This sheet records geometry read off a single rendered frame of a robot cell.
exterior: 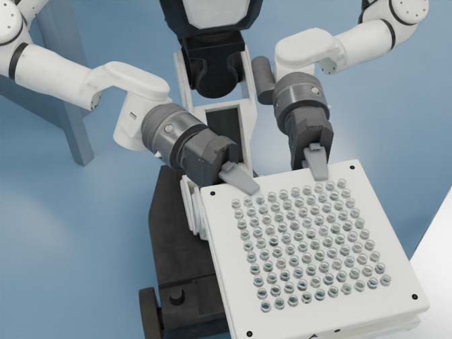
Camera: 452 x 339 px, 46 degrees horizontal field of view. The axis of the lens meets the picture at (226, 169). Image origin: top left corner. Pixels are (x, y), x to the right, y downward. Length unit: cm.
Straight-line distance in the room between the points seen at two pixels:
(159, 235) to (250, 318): 115
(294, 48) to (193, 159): 28
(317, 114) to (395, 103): 172
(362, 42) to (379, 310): 52
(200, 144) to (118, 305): 117
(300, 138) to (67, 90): 38
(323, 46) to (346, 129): 144
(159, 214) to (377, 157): 96
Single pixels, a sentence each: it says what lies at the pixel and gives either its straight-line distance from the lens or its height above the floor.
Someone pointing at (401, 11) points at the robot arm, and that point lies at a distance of 106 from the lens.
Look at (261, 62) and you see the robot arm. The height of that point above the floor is 107.
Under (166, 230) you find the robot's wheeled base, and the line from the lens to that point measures 180.
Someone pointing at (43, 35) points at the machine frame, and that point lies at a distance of 182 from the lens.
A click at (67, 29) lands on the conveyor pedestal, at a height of 44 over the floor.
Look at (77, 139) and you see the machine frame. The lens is 213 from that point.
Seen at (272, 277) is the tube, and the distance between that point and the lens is 70.
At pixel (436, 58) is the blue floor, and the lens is 285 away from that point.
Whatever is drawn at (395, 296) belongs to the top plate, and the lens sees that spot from 71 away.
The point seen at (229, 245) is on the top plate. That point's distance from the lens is 72.
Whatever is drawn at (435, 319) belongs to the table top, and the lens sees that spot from 93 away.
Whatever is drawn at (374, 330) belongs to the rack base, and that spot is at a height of 102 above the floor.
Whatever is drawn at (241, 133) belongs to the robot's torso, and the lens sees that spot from 128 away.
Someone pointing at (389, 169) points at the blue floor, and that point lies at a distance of 227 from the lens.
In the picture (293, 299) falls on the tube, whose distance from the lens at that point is 69.
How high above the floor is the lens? 168
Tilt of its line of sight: 51 degrees down
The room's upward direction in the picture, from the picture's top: straight up
